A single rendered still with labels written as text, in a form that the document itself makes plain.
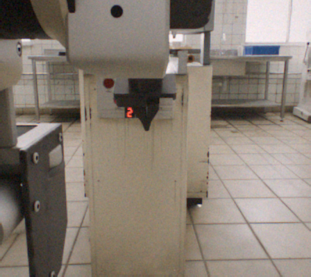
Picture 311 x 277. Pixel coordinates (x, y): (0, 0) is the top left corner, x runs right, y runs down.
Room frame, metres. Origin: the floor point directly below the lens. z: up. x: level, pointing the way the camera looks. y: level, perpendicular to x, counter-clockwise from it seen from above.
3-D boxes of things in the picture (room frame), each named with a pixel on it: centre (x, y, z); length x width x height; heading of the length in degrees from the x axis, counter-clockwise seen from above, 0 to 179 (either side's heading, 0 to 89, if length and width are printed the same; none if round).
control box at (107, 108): (0.98, 0.06, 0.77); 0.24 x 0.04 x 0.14; 89
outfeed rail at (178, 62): (1.96, -0.10, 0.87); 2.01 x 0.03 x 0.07; 179
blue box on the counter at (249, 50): (4.50, -1.50, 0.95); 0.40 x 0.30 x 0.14; 95
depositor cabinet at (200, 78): (2.32, 0.04, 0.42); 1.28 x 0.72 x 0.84; 179
